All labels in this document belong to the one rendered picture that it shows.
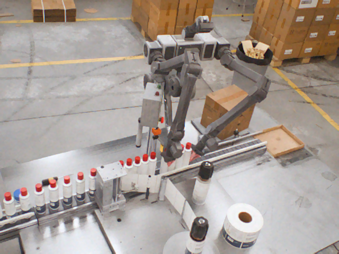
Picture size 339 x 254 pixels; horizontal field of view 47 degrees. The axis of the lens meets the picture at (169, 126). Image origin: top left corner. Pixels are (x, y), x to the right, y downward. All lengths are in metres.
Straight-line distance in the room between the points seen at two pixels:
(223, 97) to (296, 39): 3.22
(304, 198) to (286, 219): 0.25
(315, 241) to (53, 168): 1.66
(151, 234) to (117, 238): 0.18
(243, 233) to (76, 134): 2.46
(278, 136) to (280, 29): 2.96
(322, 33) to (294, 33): 0.54
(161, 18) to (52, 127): 2.24
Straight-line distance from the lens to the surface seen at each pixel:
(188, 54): 2.16
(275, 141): 3.11
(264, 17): 6.21
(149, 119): 2.18
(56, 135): 4.16
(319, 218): 2.68
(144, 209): 2.32
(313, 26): 6.07
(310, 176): 2.94
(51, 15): 6.44
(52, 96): 4.72
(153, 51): 2.55
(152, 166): 2.40
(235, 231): 2.17
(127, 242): 2.18
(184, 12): 5.65
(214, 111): 2.88
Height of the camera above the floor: 2.66
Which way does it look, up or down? 38 degrees down
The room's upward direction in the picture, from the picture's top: 9 degrees clockwise
